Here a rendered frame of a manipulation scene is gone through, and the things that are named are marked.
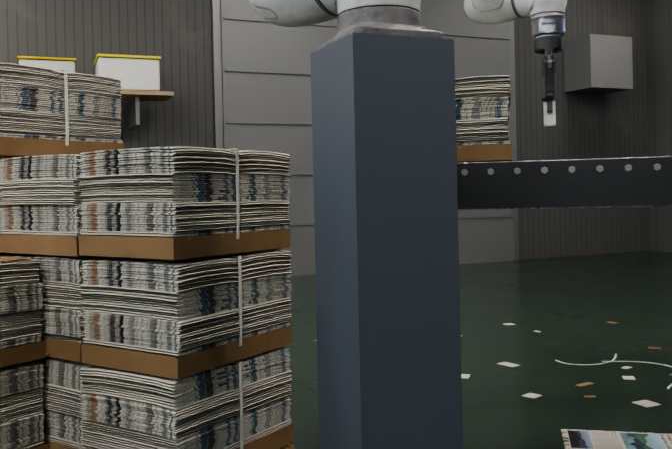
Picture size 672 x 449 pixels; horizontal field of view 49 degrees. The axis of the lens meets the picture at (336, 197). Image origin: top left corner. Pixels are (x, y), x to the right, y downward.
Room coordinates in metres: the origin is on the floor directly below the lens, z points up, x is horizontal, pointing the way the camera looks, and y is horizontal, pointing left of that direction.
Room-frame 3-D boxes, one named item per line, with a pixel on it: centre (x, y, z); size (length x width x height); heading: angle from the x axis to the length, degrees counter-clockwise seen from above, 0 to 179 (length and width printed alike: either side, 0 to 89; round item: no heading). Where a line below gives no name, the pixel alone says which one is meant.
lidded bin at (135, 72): (5.75, 1.60, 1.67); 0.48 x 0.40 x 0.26; 113
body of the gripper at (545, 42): (1.98, -0.58, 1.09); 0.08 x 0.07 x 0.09; 167
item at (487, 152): (2.12, -0.42, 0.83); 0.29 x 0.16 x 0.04; 167
